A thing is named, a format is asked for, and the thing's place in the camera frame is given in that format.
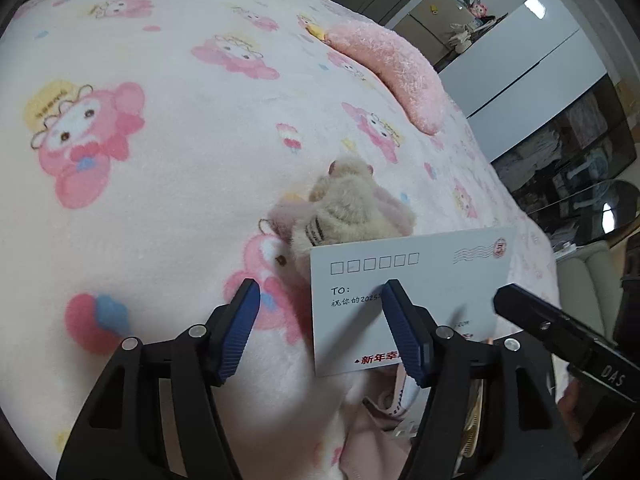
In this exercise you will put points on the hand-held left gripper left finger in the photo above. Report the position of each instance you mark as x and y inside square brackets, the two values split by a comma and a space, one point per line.
[240, 330]

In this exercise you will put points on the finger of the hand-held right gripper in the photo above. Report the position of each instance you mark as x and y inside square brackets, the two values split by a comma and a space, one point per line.
[535, 315]

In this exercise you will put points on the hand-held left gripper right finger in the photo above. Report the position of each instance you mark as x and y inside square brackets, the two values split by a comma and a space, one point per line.
[405, 330]

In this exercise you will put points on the white postcard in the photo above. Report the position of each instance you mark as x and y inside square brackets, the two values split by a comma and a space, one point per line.
[360, 270]

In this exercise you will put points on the beige plush bear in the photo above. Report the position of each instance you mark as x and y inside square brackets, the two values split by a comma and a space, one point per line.
[345, 200]

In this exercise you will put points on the pink garment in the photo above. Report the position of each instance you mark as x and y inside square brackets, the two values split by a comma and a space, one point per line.
[370, 440]

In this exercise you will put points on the dark glass shelf unit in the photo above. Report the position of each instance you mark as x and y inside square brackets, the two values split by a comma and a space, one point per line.
[565, 150]

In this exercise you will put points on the pink printed blanket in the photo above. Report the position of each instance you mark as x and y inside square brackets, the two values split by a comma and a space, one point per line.
[175, 160]

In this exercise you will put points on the white wardrobe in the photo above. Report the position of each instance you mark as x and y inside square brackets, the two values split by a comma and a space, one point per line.
[525, 60]

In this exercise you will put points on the pink plush pillow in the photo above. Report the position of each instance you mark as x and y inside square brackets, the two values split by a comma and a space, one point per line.
[395, 55]

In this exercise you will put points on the grey cabinet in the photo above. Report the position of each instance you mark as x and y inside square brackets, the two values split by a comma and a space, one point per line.
[430, 20]

